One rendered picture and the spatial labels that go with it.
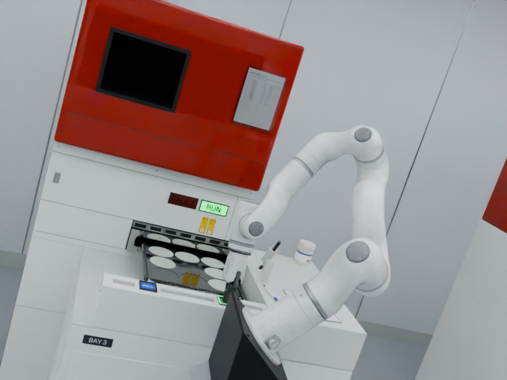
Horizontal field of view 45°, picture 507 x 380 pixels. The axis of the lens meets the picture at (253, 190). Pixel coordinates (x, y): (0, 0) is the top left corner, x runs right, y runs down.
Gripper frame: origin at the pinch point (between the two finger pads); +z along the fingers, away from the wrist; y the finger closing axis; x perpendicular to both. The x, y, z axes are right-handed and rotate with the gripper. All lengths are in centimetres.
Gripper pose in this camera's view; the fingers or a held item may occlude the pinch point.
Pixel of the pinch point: (228, 296)
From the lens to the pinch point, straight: 200.1
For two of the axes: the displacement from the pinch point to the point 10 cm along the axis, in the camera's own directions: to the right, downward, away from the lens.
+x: 9.3, 2.3, 2.7
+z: -2.5, 9.7, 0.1
